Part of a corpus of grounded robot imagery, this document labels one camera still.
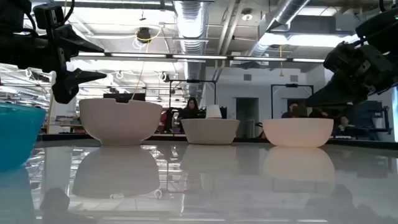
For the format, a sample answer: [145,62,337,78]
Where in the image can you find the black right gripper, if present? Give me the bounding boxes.
[305,40,398,110]

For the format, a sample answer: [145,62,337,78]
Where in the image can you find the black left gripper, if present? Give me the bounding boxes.
[0,24,108,105]

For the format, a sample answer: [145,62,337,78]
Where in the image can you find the person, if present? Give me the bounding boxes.
[176,96,206,134]
[336,115,356,132]
[281,102,309,119]

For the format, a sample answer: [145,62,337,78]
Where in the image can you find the smooth cream white bowl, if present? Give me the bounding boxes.
[262,117,335,148]

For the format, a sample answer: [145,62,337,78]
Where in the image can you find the black computer monitor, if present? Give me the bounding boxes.
[103,92,147,104]

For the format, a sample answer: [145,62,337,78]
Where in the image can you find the large white chipped bowl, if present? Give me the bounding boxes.
[78,98,164,147]

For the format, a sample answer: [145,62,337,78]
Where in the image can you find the blue translucent bowl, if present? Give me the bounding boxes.
[0,102,47,172]

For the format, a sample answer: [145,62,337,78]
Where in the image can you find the grey doorway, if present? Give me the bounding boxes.
[235,96,260,138]

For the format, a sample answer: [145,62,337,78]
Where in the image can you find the round ceiling smoke detector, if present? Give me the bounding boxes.
[241,8,254,22]

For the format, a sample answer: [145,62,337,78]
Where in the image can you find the overhead LED light bar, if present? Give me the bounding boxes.
[70,51,326,64]

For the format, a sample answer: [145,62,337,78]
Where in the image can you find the grey faceted bowl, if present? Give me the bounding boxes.
[180,118,241,146]

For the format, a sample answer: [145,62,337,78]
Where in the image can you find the black metal frame stand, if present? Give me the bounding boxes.
[271,83,315,119]
[168,78,218,119]

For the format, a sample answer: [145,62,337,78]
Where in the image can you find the black camera cable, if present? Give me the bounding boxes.
[63,0,76,26]

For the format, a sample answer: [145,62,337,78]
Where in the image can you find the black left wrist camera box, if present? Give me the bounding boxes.
[33,3,62,30]

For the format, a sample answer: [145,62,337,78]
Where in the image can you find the black ceiling dome camera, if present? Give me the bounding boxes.
[136,27,152,44]

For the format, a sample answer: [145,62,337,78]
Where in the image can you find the silver smooth ceiling duct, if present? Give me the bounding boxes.
[248,0,312,57]

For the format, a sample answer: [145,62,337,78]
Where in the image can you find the silver ribbed ceiling duct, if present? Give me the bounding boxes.
[173,0,208,97]

